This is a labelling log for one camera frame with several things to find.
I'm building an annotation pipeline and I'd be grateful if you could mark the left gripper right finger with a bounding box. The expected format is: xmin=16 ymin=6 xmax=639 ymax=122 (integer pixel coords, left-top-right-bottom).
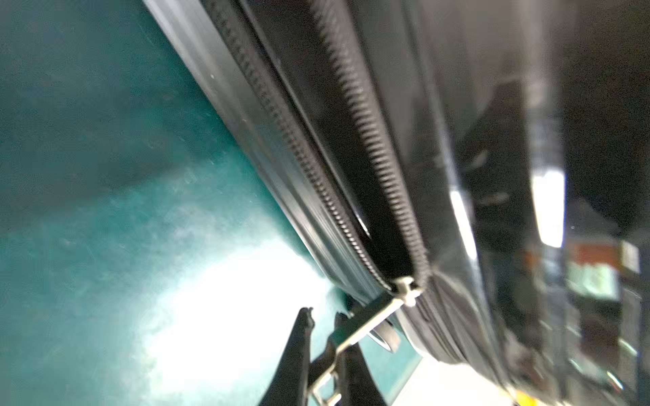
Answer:
xmin=335 ymin=343 xmax=387 ymax=406

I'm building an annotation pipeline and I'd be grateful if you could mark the green table mat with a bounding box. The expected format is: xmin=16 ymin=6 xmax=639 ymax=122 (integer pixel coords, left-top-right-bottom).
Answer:
xmin=0 ymin=0 xmax=423 ymax=406

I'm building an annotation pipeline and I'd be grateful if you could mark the silver zipper pull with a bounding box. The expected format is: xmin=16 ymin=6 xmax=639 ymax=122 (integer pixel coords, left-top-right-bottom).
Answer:
xmin=306 ymin=277 xmax=423 ymax=405

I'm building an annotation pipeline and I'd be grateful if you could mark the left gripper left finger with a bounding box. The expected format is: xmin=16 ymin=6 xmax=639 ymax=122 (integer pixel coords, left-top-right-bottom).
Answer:
xmin=258 ymin=307 xmax=315 ymax=406

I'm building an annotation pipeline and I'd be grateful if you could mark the white and black hardshell suitcase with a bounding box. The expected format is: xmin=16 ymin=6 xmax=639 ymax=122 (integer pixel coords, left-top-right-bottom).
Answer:
xmin=147 ymin=1 xmax=649 ymax=405

